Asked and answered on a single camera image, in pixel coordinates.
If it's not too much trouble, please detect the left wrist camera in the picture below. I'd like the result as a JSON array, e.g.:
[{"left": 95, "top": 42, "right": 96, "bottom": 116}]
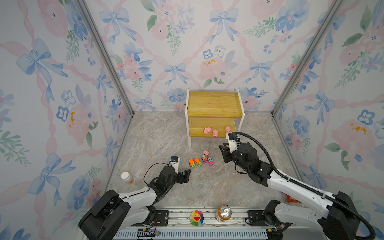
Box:
[{"left": 170, "top": 156, "right": 179, "bottom": 173}]

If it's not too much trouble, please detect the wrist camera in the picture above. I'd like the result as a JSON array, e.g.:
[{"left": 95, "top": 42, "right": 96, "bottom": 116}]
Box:
[
  {"left": 170, "top": 156, "right": 179, "bottom": 173},
  {"left": 226, "top": 132, "right": 241, "bottom": 153}
]

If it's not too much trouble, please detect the right arm mounting base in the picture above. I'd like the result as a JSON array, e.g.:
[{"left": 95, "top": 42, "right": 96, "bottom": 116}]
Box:
[{"left": 247, "top": 209, "right": 290, "bottom": 228}]

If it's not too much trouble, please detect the green orange toy truck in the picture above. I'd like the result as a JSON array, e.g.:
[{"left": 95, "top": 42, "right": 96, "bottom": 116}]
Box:
[
  {"left": 195, "top": 158, "right": 203, "bottom": 167},
  {"left": 189, "top": 159, "right": 196, "bottom": 169}
]

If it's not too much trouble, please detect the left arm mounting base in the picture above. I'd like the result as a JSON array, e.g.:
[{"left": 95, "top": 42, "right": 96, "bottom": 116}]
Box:
[{"left": 132, "top": 210, "right": 170, "bottom": 228}]

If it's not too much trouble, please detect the rainbow smiling flower plush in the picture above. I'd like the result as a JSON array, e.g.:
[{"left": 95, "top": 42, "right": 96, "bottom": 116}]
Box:
[{"left": 189, "top": 210, "right": 205, "bottom": 227}]

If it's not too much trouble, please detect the left green orange toy truck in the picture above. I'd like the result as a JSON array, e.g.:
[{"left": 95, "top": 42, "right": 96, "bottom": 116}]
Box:
[{"left": 189, "top": 159, "right": 196, "bottom": 169}]

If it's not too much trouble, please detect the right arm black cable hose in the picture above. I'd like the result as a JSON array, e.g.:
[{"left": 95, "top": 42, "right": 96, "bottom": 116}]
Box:
[{"left": 232, "top": 131, "right": 376, "bottom": 240}]

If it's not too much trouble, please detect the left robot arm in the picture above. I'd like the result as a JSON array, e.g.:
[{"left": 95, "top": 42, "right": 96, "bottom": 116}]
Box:
[{"left": 78, "top": 164, "right": 192, "bottom": 240}]

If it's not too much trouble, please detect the wooden two-tier white-frame shelf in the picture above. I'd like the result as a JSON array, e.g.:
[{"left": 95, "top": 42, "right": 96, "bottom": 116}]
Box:
[{"left": 185, "top": 90, "right": 245, "bottom": 149}]

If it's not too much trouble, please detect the aluminium mounting rail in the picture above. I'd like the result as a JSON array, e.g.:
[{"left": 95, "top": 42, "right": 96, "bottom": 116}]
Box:
[{"left": 113, "top": 203, "right": 340, "bottom": 240}]

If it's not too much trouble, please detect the white capped pill bottle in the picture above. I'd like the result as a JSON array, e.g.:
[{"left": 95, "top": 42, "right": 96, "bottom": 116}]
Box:
[{"left": 121, "top": 172, "right": 134, "bottom": 184}]

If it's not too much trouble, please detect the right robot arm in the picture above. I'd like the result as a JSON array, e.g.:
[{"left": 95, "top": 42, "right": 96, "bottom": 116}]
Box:
[{"left": 219, "top": 141, "right": 361, "bottom": 240}]

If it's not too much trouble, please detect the orange metal can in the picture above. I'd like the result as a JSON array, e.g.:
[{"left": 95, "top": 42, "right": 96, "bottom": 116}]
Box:
[{"left": 215, "top": 205, "right": 232, "bottom": 223}]

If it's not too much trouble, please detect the pink truck blue top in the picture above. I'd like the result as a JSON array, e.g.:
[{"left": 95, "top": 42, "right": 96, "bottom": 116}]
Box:
[{"left": 208, "top": 156, "right": 214, "bottom": 166}]

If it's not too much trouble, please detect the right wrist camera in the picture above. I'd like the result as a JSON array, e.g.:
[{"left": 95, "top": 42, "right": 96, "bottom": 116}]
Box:
[{"left": 226, "top": 132, "right": 241, "bottom": 153}]

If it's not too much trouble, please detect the right green orange toy truck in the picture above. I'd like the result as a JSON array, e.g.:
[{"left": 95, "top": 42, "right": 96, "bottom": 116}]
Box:
[{"left": 195, "top": 158, "right": 203, "bottom": 167}]

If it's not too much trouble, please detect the pink truck green top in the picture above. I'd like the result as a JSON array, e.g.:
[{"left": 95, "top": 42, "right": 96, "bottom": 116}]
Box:
[{"left": 202, "top": 154, "right": 209, "bottom": 164}]

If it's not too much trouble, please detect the small red toy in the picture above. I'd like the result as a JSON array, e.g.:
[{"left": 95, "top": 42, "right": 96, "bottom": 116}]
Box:
[{"left": 287, "top": 195, "right": 301, "bottom": 203}]

